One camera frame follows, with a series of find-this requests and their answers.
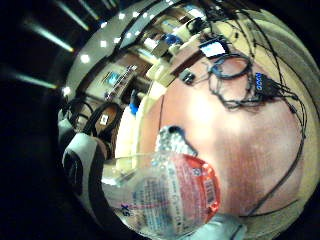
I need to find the clear plastic bottle red label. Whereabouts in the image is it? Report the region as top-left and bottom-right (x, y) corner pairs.
(100, 124), (223, 240)

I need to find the black chair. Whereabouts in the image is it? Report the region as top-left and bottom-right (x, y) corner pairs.
(68, 98), (124, 148)

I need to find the white bottle with blue cap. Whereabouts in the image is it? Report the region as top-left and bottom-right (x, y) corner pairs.
(114, 89), (144, 158)

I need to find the small black box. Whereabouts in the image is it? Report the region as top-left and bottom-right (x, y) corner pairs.
(178, 68), (197, 85)

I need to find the black hub with blue lights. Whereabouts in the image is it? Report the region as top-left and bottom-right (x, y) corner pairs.
(253, 71), (284, 101)

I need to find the small device with white screen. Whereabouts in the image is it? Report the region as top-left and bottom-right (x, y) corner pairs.
(198, 38), (231, 59)

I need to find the long black cable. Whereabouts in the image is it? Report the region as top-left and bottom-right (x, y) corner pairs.
(238, 93), (309, 219)

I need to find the coiled black cable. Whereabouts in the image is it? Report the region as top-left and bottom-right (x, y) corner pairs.
(207, 53), (254, 81)

